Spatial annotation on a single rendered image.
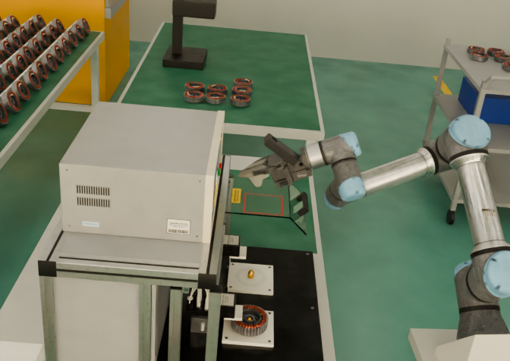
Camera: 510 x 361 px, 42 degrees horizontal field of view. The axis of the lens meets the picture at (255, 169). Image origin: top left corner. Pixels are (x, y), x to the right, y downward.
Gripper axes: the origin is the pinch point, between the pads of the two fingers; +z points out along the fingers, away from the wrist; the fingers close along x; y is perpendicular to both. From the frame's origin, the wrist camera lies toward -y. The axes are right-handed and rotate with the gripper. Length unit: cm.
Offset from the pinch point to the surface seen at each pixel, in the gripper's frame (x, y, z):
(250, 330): -26.1, 36.7, 10.3
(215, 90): 175, 29, 33
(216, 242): -27.7, 4.3, 7.8
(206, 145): -11.2, -16.2, 4.0
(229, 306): -23.3, 28.5, 13.7
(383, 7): 511, 112, -94
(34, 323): -23, 16, 71
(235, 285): -1.7, 37.2, 16.1
